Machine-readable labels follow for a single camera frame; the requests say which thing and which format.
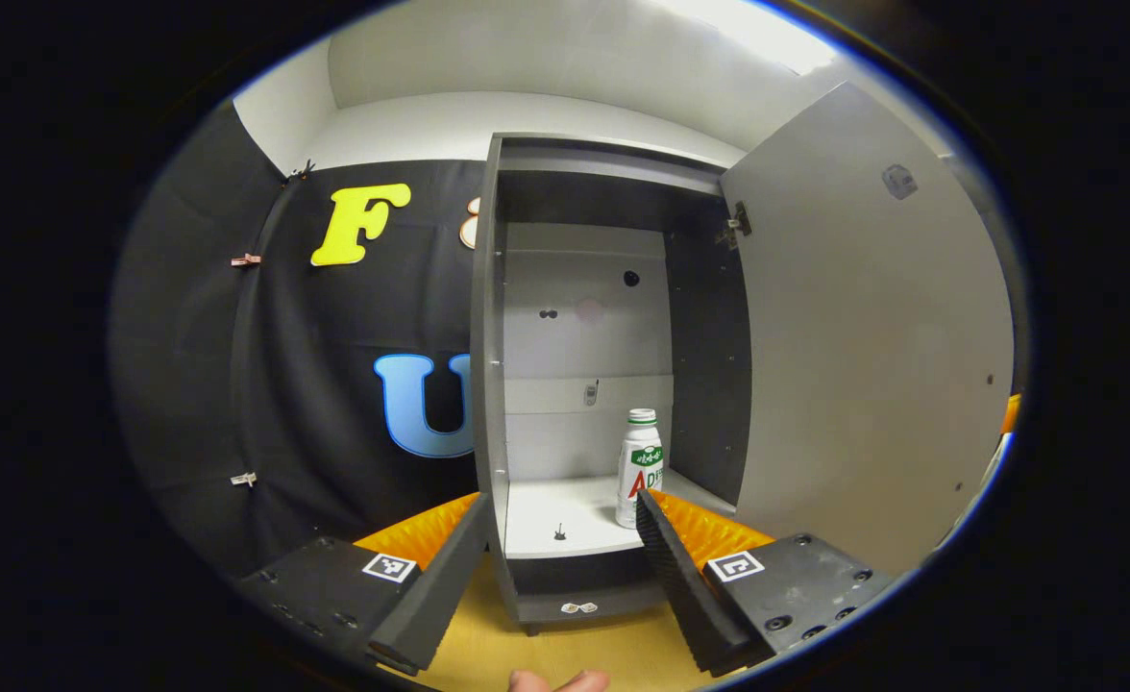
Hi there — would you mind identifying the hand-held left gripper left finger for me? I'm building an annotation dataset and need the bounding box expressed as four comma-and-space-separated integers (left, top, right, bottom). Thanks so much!
238, 492, 495, 674

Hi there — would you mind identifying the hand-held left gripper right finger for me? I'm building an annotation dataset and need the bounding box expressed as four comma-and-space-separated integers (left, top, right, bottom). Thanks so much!
635, 488, 897, 679

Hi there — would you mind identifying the white bottle with green label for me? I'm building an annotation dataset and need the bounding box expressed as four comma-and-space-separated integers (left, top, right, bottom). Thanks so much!
615, 408, 665, 530

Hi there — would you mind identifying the beige cabinet door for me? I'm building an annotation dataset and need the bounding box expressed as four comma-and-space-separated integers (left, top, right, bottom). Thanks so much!
719, 82, 1018, 578

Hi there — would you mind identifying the white cabinet shelf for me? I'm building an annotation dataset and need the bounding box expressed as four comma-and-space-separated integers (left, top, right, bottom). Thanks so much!
504, 471, 737, 560

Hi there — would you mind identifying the grey cabinet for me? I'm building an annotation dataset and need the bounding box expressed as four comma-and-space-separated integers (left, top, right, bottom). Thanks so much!
469, 133, 753, 635

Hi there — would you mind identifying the black backdrop cloth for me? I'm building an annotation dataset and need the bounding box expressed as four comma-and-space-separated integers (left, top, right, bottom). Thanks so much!
233, 159, 489, 568
109, 101, 287, 578

